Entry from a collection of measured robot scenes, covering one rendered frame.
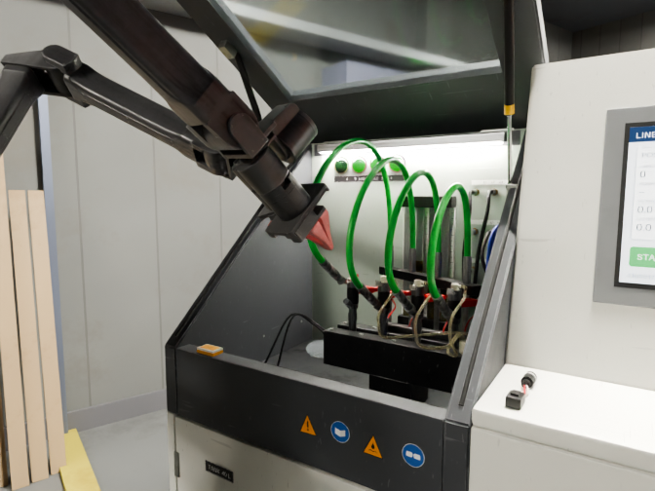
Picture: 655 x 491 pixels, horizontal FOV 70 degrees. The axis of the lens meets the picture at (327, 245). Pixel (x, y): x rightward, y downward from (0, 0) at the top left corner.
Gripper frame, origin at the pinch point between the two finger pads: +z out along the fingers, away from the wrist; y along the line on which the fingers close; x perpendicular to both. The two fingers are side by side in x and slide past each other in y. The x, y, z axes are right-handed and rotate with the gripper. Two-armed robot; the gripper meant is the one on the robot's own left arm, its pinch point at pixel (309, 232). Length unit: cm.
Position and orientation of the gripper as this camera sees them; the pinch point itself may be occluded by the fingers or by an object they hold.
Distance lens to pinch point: 93.6
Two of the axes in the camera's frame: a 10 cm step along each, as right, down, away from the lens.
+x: -4.2, 7.4, -5.4
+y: -6.8, 1.4, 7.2
